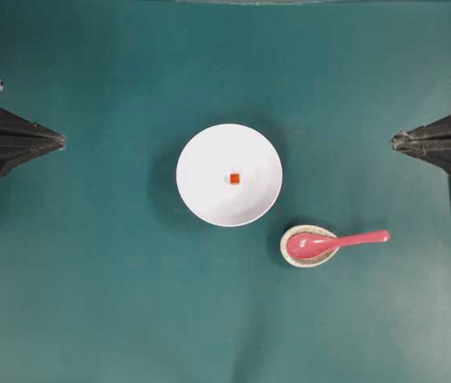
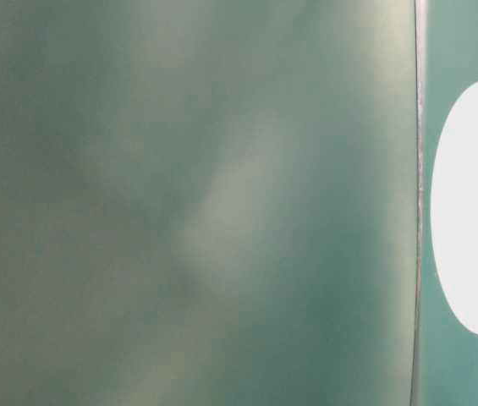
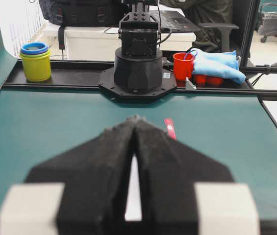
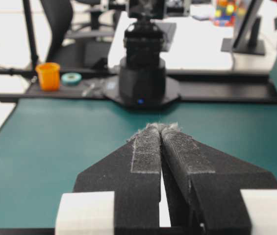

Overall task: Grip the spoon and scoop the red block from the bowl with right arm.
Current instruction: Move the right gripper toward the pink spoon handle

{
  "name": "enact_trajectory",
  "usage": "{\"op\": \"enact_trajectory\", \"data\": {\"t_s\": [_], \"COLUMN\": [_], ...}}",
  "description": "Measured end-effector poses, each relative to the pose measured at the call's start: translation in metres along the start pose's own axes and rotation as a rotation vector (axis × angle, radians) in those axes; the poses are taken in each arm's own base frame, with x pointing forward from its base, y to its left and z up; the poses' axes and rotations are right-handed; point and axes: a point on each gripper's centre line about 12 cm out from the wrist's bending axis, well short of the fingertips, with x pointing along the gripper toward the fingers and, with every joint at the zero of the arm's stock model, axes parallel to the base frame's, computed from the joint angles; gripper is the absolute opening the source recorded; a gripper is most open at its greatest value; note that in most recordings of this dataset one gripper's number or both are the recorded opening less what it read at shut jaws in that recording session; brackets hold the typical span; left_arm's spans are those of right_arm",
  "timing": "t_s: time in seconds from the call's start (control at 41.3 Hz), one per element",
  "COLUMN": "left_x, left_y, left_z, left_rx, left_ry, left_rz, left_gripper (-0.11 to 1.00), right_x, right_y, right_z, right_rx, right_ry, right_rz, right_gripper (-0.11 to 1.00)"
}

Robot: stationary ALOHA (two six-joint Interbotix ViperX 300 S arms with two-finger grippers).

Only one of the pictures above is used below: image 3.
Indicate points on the red cups under cloth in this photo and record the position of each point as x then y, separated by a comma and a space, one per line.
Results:
208, 81

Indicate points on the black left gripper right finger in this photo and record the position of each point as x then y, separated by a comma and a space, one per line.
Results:
184, 192

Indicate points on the light blue cloth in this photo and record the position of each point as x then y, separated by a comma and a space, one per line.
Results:
218, 64

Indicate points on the blue stacked cup rims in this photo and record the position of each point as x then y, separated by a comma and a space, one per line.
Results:
34, 48

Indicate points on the black laptop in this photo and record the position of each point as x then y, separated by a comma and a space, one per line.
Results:
174, 21

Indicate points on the black backpack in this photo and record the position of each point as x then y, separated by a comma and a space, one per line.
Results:
82, 13

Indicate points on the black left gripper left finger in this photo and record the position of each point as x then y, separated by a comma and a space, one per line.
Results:
79, 192

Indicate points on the red plastic cup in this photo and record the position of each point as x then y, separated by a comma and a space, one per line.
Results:
183, 65

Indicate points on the black aluminium frame rail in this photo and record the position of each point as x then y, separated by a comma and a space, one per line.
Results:
98, 77

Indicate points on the yellow-green stacked cups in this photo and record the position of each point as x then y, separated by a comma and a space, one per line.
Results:
36, 67

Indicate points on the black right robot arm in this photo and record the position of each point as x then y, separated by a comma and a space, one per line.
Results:
138, 62

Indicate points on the red plastic spoon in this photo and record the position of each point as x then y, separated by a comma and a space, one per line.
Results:
170, 128

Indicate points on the black office chair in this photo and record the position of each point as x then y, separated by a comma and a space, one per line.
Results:
225, 30

